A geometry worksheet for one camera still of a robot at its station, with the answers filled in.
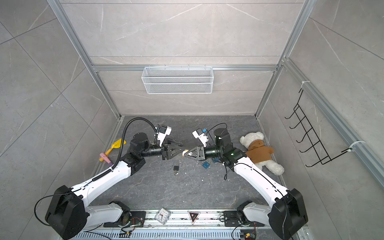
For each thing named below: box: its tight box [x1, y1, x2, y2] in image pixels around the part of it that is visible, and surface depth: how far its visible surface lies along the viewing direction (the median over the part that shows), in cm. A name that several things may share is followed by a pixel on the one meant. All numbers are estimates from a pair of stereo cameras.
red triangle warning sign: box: [187, 210, 201, 225], surface depth 76 cm
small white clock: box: [154, 207, 172, 225], surface depth 75 cm
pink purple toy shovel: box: [99, 152, 114, 167], surface depth 94 cm
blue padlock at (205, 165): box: [202, 161, 211, 169], surface depth 94 cm
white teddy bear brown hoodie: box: [239, 131, 285, 176], surface depth 94 cm
